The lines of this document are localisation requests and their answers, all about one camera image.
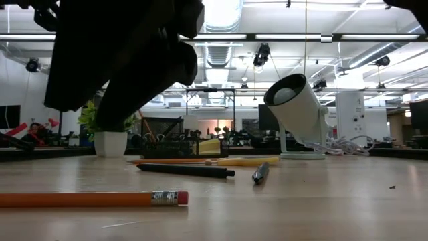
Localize distant black rig frame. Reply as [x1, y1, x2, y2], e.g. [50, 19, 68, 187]
[185, 88, 237, 131]

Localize white lamp cable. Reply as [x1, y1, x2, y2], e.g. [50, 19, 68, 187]
[310, 135, 376, 157]

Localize black mesh desk organizer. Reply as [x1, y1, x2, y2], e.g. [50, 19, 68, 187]
[140, 116, 231, 160]

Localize black aluminium rig frame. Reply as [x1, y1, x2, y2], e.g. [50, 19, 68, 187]
[0, 32, 428, 161]

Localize black monitor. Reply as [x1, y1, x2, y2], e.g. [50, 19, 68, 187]
[0, 104, 21, 129]
[409, 100, 428, 137]
[258, 104, 281, 132]

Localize orange pencil red eraser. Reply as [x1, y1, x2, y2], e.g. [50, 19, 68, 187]
[0, 190, 189, 208]
[128, 158, 218, 165]
[138, 110, 157, 142]

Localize yellow handled scissors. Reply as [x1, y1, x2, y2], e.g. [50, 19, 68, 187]
[173, 156, 280, 167]

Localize person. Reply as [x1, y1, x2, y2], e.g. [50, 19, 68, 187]
[29, 122, 48, 145]

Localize yellow sticky notes pad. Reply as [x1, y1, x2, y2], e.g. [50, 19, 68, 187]
[193, 138, 223, 156]

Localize white desk lamp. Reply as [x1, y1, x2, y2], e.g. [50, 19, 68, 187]
[263, 73, 330, 161]

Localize green plant white pot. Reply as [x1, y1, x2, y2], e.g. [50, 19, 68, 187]
[78, 100, 140, 158]

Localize black pen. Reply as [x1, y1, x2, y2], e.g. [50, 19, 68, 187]
[136, 163, 236, 179]
[160, 116, 184, 139]
[252, 161, 271, 185]

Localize black ceiling spotlight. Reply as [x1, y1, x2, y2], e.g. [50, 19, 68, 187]
[312, 78, 328, 92]
[25, 57, 41, 73]
[374, 55, 391, 68]
[253, 42, 271, 68]

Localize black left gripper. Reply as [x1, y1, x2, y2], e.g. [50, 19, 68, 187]
[45, 0, 205, 132]

